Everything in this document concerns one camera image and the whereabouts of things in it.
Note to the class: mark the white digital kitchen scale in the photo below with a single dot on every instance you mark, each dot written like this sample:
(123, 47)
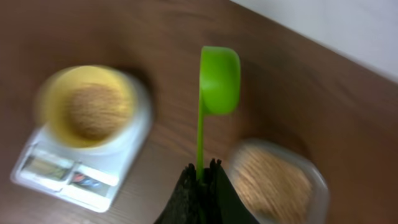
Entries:
(88, 177)

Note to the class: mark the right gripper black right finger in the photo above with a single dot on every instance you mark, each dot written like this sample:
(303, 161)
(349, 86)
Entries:
(223, 204)

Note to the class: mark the clear container of soybeans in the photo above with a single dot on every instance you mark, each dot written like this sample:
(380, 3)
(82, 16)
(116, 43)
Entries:
(277, 185)

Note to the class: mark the green plastic measuring scoop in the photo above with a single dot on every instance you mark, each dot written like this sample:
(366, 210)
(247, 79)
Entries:
(219, 90)

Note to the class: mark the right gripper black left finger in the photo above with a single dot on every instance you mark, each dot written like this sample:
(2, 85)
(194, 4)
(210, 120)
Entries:
(183, 204)

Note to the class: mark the yellow plastic bowl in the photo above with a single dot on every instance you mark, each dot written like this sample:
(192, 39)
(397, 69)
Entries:
(86, 106)

